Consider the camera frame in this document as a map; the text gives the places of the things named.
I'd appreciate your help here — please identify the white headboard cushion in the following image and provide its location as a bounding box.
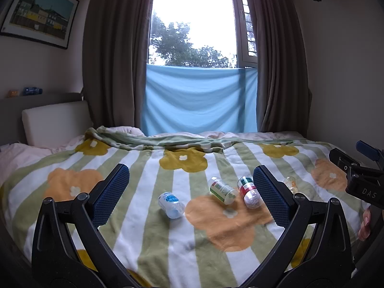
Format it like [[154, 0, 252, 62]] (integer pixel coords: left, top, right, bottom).
[[22, 100, 93, 148]]

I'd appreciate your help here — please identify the red-green-label clear bottle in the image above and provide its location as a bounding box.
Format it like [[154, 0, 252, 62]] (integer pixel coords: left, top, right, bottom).
[[237, 175, 262, 209]]

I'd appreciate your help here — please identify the person's right hand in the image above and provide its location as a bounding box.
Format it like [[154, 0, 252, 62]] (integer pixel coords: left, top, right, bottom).
[[358, 208, 372, 242]]

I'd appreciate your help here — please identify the light blue cloth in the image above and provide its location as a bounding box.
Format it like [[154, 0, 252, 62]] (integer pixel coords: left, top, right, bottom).
[[140, 64, 259, 137]]

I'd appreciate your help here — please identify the blue-label clear bottle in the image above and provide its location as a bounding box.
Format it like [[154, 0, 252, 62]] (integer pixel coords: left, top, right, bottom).
[[158, 191, 186, 219]]

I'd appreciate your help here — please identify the brown curtain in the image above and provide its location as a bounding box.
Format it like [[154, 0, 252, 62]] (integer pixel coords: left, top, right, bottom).
[[253, 0, 313, 134], [81, 0, 157, 136]]

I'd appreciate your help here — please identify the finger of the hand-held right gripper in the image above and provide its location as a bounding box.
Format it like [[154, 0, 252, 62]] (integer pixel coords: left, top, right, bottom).
[[356, 140, 384, 168], [329, 148, 384, 208]]

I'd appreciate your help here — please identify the grey headboard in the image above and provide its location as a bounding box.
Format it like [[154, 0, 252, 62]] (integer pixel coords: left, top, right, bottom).
[[0, 92, 86, 146]]

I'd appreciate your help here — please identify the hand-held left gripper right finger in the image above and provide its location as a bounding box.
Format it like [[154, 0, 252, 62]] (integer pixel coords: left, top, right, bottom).
[[253, 165, 354, 280]]

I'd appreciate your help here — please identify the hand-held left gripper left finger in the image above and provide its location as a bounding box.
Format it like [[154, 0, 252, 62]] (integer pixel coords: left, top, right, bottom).
[[31, 163, 132, 280]]

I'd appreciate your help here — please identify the flower print striped blanket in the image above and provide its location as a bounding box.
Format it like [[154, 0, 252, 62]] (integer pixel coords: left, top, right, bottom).
[[0, 125, 372, 288]]

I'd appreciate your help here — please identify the framed wall picture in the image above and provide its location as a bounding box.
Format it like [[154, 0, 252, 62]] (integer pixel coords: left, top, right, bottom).
[[0, 0, 80, 50]]

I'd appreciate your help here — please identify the window frame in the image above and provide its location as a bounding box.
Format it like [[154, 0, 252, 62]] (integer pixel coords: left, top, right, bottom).
[[229, 0, 259, 69]]

